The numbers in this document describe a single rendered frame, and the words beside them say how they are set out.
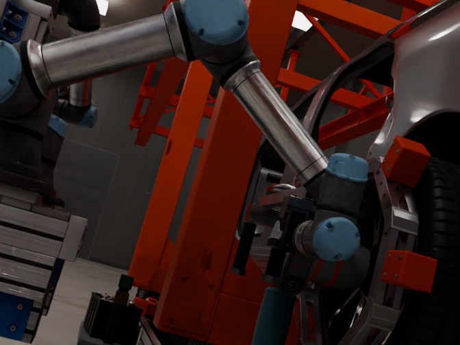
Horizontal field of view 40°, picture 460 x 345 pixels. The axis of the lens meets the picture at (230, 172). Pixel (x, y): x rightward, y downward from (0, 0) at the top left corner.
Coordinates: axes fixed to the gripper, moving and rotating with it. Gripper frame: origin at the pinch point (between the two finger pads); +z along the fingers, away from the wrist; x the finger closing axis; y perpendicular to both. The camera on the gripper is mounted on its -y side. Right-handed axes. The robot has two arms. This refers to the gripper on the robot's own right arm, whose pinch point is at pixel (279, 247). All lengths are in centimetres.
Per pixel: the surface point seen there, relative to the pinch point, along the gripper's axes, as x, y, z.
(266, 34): 5, 71, 60
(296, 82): -146, 245, 609
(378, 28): -103, 181, 255
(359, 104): -233, 244, 608
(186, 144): 1, 62, 253
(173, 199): -1, 26, 253
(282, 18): 2, 78, 60
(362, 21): -91, 181, 255
